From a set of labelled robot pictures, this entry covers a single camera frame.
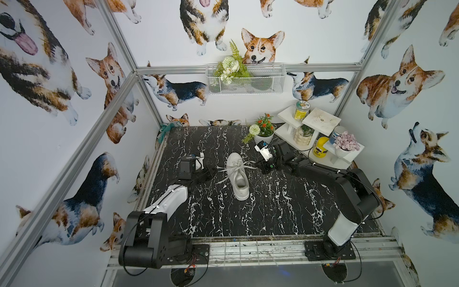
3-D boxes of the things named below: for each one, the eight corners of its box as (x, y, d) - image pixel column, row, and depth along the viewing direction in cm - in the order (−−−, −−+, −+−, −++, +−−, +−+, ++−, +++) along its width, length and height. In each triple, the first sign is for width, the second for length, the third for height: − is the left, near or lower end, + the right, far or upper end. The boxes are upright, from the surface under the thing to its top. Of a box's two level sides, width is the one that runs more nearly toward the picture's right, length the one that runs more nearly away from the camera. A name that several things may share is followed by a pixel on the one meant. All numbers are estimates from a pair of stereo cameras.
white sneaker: (236, 202, 90) (235, 194, 82) (224, 160, 107) (223, 150, 99) (252, 198, 92) (252, 189, 84) (238, 157, 108) (238, 146, 100)
